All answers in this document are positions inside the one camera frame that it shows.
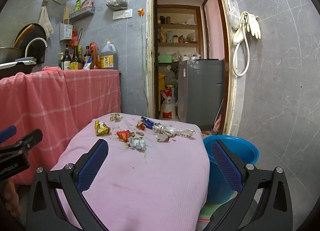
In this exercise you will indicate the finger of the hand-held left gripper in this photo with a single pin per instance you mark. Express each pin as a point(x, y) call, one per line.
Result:
point(25, 139)
point(7, 132)

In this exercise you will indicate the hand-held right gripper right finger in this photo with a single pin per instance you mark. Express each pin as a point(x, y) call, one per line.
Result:
point(226, 166)

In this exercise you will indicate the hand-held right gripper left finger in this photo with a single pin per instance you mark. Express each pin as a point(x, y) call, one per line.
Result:
point(93, 163)

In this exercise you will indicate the blue plastic bucket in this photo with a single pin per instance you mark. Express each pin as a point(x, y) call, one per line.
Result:
point(247, 151)

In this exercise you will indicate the yellow snack wrapper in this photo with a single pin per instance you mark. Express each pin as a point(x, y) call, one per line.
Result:
point(101, 131)

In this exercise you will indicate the red snack wrapper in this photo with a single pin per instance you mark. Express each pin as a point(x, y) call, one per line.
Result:
point(123, 135)

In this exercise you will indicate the green white paper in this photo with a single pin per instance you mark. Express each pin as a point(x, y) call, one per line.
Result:
point(115, 117)

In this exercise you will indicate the grey nut shell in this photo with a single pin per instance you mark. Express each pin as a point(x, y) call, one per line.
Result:
point(138, 134)

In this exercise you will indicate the small orange red wrapper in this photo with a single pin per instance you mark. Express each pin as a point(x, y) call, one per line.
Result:
point(141, 126)

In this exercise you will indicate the snack wrappers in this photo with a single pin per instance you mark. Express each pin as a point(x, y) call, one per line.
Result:
point(172, 132)

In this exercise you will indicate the blue snack wrapper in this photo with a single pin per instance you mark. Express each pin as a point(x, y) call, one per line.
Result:
point(147, 121)

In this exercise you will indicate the torn white carton piece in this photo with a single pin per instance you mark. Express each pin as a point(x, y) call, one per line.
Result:
point(162, 138)

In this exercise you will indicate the person's left hand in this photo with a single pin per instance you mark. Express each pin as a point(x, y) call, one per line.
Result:
point(8, 196)

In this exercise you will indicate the small red floor item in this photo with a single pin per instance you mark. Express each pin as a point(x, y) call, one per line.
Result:
point(205, 133)

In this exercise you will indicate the pink slipper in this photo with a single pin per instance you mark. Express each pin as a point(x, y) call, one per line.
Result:
point(217, 123)

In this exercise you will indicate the red checked towel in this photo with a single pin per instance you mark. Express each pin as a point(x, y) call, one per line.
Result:
point(50, 101)

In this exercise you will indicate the pink flower print blanket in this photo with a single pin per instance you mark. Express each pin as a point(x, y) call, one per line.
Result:
point(150, 183)

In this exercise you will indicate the metal pot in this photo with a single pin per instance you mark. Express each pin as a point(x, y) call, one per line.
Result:
point(8, 54)

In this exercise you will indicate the grey washing machine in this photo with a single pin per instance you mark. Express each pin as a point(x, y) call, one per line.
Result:
point(200, 90)

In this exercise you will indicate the white red rice bag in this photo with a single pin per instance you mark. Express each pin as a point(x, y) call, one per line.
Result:
point(168, 106)

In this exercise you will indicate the yellow pump bottle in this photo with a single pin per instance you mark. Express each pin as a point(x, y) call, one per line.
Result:
point(60, 60)

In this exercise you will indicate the dark bottle white label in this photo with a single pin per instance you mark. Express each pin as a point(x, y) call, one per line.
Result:
point(66, 59)

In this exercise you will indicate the dark bottle yellow label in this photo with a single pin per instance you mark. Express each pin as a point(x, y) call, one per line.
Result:
point(75, 60)

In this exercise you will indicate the chrome faucet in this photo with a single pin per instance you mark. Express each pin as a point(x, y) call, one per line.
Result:
point(35, 40)

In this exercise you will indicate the black wok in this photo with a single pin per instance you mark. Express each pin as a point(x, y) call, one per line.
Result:
point(30, 34)

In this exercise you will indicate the dark bottle red cap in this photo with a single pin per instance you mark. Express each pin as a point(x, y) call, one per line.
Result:
point(87, 57)

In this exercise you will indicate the orange sauce bottle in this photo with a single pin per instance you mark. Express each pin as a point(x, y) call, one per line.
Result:
point(95, 57)

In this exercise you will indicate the large cooking oil jug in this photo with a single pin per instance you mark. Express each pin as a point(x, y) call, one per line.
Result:
point(108, 57)

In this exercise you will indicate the yellow plastic item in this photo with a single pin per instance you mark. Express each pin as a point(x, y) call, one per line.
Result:
point(162, 78)

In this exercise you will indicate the red plastic bag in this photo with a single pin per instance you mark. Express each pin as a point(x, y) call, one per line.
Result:
point(74, 37)

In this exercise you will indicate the white utensil holder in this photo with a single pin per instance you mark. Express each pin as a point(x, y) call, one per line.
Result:
point(66, 32)

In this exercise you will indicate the hanging beige rag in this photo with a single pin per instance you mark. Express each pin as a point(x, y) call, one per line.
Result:
point(46, 22)

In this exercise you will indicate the hanging kitchen utensil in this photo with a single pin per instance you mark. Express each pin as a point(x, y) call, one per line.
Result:
point(80, 34)

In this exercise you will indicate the green box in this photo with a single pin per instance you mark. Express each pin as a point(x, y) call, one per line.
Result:
point(165, 58)

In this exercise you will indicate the wooden spatula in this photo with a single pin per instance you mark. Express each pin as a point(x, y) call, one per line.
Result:
point(66, 15)

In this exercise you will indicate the cream rubber glove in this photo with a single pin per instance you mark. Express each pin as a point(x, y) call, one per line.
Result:
point(239, 33)
point(253, 24)

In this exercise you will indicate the pink door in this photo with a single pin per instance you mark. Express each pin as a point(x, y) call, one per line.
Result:
point(213, 28)

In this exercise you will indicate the green canister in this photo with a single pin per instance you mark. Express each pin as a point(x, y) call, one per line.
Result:
point(169, 36)

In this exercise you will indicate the green seasoning packet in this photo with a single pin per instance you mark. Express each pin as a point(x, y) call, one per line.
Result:
point(78, 4)

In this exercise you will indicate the white plastic bag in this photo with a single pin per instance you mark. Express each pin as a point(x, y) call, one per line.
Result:
point(232, 18)

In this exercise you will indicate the red seasoning packet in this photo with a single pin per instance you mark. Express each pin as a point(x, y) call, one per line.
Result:
point(86, 3)

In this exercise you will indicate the orange plug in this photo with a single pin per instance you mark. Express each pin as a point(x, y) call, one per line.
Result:
point(141, 12)

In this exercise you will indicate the wooden door frame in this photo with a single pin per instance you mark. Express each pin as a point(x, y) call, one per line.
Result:
point(150, 45)

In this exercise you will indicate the wooden wall shelves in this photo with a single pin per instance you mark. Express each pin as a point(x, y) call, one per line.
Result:
point(177, 44)

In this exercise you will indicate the grey wall shelf rack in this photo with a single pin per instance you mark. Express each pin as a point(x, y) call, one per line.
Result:
point(82, 13)

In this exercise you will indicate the white wall switch socket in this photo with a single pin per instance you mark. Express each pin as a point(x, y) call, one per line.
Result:
point(122, 14)

